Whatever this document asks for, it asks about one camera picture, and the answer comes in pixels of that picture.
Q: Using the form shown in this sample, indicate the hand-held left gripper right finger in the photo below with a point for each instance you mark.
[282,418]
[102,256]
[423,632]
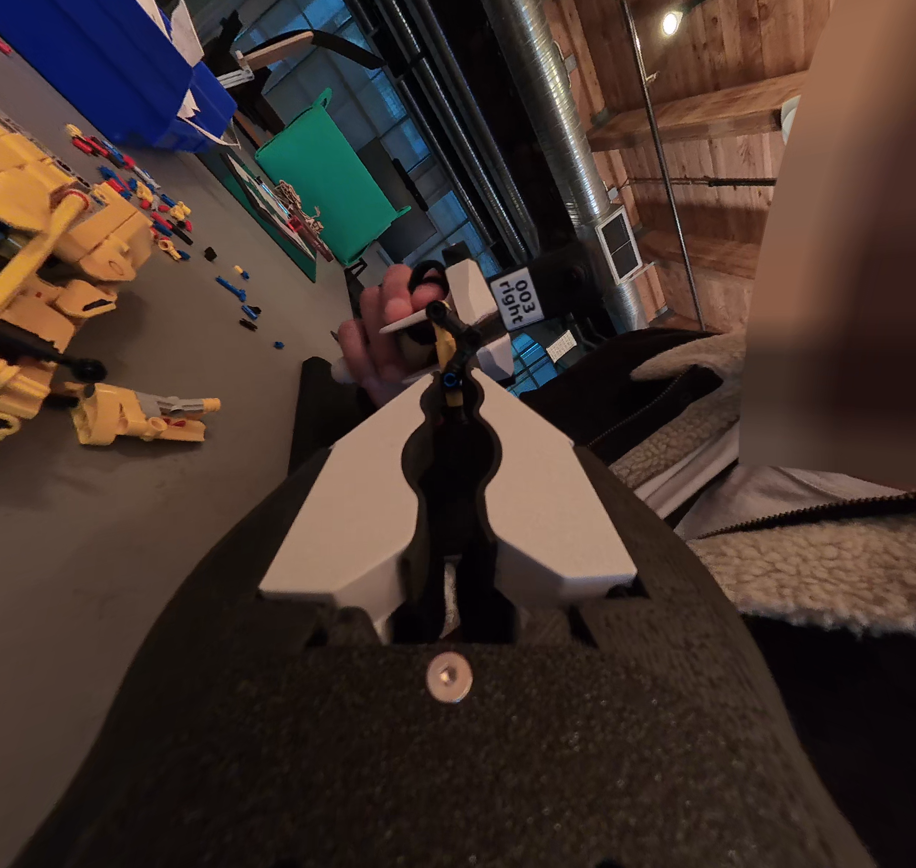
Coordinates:
[558,525]

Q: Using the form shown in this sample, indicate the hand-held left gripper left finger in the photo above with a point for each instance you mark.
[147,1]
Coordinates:
[351,525]

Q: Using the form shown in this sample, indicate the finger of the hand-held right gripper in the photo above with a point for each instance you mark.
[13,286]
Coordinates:
[408,323]

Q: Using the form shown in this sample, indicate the thin yellow brick piece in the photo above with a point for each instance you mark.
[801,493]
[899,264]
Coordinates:
[448,346]

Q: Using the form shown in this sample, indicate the curved black desk lamp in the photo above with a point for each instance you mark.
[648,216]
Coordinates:
[308,49]

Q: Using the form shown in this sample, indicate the person's right hand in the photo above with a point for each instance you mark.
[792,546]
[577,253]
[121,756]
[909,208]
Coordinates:
[375,353]

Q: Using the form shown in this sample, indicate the small tan brick model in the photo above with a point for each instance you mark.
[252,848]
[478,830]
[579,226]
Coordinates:
[298,210]

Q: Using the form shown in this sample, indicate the green plastic carry case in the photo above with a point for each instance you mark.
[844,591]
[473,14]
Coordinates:
[329,174]

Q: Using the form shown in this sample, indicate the scattered small brick pieces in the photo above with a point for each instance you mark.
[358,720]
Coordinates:
[186,238]

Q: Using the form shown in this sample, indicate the yellow brick wing piece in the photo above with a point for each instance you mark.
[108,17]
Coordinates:
[136,414]

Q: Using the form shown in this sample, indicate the dark sherpa-lined jacket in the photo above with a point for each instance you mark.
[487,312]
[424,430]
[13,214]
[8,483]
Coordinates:
[802,525]

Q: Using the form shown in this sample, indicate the yellow toy brick car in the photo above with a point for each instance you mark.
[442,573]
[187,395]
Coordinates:
[57,267]

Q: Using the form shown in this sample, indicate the blue plastic bin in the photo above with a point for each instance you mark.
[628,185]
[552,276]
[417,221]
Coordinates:
[86,38]

